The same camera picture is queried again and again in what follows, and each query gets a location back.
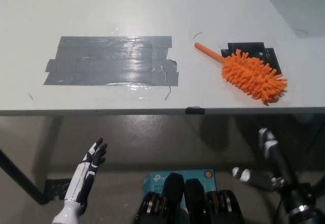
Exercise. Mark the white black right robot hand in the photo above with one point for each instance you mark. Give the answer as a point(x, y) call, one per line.
point(279, 165)

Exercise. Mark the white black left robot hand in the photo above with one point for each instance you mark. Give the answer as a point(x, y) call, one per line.
point(76, 183)

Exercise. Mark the orange microfibre duster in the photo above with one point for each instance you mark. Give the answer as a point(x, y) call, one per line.
point(248, 74)

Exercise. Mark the black table leg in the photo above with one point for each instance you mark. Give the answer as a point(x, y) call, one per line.
point(25, 180)

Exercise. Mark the teal router box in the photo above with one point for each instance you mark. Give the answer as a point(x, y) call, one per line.
point(157, 179)

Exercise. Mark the black tape patch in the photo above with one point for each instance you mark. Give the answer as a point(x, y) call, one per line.
point(254, 47)

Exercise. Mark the grey duct tape patch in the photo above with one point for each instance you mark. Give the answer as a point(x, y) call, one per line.
point(106, 61)

